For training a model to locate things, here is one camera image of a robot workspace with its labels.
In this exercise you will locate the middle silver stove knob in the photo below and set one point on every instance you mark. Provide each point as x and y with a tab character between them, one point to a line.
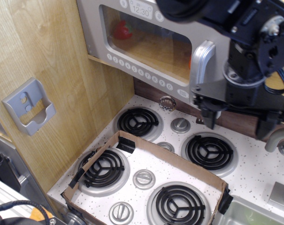
144	179

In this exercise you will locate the hanging small spatula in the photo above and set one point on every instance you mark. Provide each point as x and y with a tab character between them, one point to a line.
199	120

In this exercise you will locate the silver sink basin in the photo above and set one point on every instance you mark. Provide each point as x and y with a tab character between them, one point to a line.
243	212

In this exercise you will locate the silver microwave door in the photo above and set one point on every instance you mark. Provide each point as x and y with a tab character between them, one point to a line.
158	52

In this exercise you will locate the front left black burner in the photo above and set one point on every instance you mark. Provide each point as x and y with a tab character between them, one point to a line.
105	171

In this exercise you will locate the back left black burner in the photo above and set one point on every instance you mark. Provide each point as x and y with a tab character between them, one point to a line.
137	121

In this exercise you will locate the back right black burner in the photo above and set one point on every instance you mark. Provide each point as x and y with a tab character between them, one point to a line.
212	153

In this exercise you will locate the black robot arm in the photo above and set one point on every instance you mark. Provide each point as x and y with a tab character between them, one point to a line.
253	81

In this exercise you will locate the brown cardboard frame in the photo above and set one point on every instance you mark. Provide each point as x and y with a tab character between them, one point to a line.
130	181

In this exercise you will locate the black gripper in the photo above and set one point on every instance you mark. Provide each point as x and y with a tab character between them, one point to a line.
239	96

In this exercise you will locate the red toy pepper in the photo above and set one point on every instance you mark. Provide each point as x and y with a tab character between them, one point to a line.
123	30

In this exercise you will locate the grey wall holder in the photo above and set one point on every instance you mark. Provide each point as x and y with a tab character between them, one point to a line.
23	100

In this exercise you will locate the orange toy pepper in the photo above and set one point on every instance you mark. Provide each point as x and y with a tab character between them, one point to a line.
190	62

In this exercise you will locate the grey faucet handle base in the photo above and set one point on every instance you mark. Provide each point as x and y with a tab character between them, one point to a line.
276	198

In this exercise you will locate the back silver stove knob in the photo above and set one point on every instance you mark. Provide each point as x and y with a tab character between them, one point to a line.
180	125

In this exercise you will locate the small centre silver knob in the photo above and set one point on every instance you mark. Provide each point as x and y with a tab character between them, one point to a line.
166	146

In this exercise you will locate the hanging metal strainer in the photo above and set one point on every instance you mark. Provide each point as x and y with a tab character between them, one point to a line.
167	103

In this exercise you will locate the silver faucet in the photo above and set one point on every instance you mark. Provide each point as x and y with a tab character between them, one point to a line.
276	140

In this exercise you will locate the silver oven knob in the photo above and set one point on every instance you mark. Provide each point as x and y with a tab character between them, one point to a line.
73	219

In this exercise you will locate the wooden shelf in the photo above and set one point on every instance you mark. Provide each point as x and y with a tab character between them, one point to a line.
97	58

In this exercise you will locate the silver stove knob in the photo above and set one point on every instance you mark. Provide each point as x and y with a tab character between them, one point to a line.
144	179
180	125
121	213

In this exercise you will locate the front right black burner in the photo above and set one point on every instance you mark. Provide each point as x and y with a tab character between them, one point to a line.
179	205

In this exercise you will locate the front silver stove knob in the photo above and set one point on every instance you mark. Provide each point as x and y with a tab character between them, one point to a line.
121	213

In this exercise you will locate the black burner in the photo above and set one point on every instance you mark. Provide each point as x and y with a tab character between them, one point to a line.
137	121
105	171
179	205
212	153

